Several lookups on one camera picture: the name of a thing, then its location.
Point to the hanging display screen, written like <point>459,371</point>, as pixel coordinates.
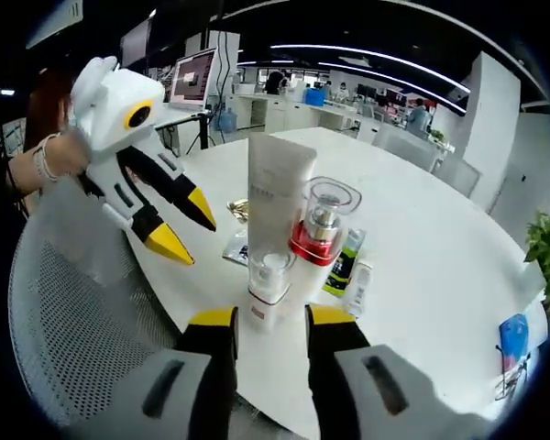
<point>136,43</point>

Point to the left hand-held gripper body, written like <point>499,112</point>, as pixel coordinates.
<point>110,105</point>

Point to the white wristwatch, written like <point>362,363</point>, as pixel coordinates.
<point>46,158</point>

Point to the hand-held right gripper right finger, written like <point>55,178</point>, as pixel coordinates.
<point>334,357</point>

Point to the blue plastic bag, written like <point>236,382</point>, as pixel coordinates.
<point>515,339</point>

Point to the person's left hand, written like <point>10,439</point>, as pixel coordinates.
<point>73,153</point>

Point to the white laptop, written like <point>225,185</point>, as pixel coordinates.
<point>192,80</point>

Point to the green black skincare sachet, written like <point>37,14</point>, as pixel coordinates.
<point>346,270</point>

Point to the white mesh office chair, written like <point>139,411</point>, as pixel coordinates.
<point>73,311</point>

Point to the clear skincare sachet blue square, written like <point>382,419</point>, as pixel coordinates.
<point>236,249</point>

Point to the blue water jug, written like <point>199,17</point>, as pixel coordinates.
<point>227,121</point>

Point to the blue storage bin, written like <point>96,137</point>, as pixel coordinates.
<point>315,97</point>

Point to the white skincare bottle red collar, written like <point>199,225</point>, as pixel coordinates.
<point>321,238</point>

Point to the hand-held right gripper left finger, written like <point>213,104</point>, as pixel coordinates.
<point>206,357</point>

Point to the slim white skincare tube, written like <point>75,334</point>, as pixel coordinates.
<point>359,289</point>

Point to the white ceiling air conditioner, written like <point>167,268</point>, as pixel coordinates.
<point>55,20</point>

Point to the large white skincare tube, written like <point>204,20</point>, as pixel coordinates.
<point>275,192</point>

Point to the gold foil skincare sachet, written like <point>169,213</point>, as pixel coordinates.
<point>238,211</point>

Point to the grey chair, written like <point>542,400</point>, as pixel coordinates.
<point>405,146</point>

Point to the long white workbench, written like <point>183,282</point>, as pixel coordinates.
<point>279,110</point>

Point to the black laptop stand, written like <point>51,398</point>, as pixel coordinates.
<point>197,128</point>

